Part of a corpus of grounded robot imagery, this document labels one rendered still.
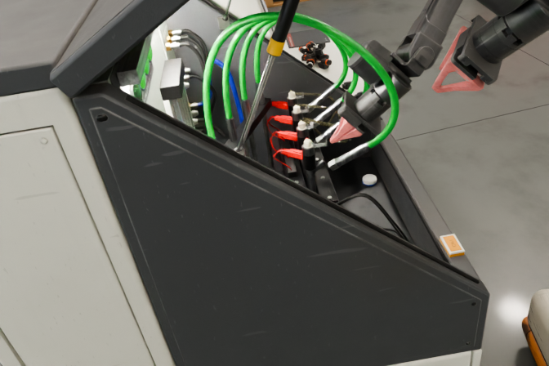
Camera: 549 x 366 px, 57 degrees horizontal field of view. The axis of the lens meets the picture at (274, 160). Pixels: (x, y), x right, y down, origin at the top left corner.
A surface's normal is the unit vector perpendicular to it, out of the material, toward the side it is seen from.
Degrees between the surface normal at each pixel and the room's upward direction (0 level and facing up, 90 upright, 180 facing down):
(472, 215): 0
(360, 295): 90
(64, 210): 90
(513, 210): 0
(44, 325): 90
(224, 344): 90
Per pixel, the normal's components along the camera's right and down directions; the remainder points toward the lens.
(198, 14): 0.11, 0.55
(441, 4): 0.21, 0.05
